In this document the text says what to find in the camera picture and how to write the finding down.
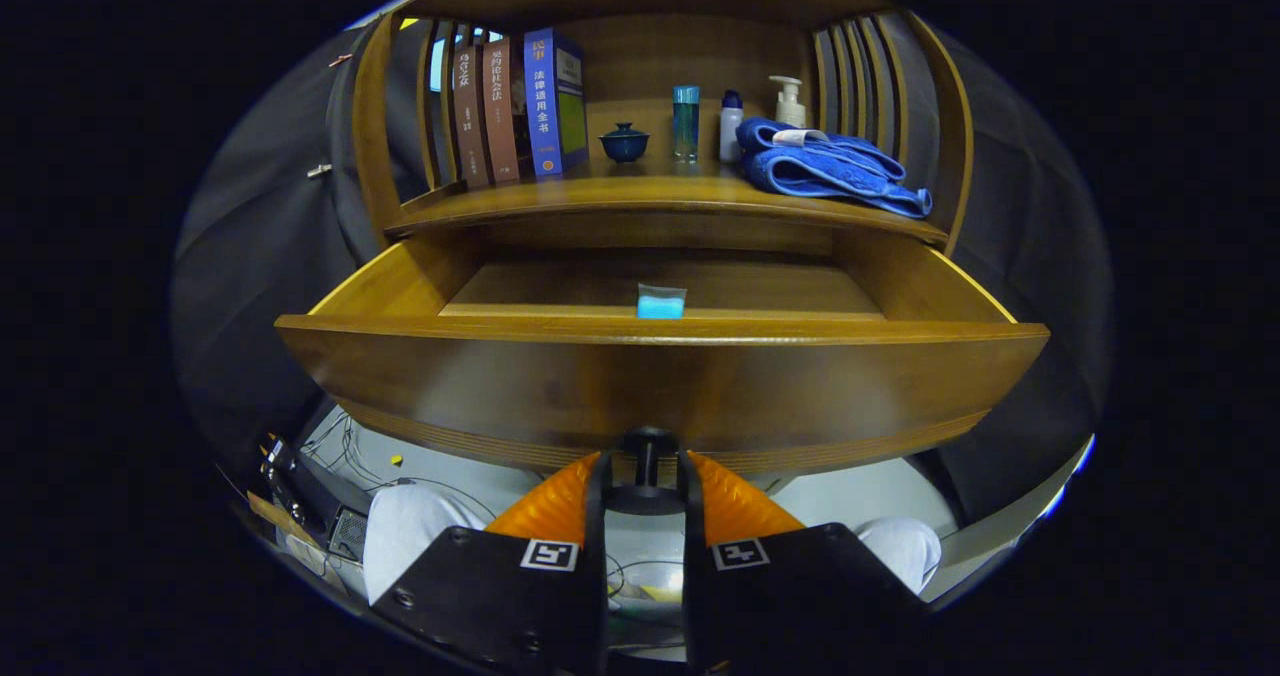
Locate thin floor cables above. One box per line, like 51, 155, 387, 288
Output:
298, 408, 501, 522

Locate blue book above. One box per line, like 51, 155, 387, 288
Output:
523, 28, 589, 178

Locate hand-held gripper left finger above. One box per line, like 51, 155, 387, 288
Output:
370, 451, 611, 676

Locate blue folded towel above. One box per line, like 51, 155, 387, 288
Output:
736, 117, 933, 220

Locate clear blue bottle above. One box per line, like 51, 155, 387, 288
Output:
672, 85, 701, 163

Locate thick brown book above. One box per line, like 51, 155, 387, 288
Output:
482, 38, 523, 184

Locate wooden cabinet with shelf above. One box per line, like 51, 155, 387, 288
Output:
352, 0, 976, 257

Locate white pump bottle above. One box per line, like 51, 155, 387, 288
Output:
768, 76, 808, 129

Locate wooden countertop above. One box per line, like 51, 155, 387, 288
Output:
385, 156, 946, 247

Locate wooden drawer with black knob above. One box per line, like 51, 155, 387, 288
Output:
275, 226, 1051, 517

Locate blue lidded teacup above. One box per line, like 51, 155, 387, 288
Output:
598, 122, 651, 164

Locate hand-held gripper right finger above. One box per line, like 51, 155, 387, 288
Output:
680, 449, 931, 676

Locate blue squeeze tube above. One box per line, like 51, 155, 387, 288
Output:
637, 283, 688, 320

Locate person's left leg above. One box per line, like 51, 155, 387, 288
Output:
362, 484, 501, 605

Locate person's leg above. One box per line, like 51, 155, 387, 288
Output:
855, 516, 943, 595
362, 484, 501, 605

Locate white bottle with blue cap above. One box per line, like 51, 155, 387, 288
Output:
719, 90, 746, 163

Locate thin brown book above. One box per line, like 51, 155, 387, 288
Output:
452, 46, 491, 189

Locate person's right leg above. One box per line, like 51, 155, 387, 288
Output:
855, 516, 943, 595

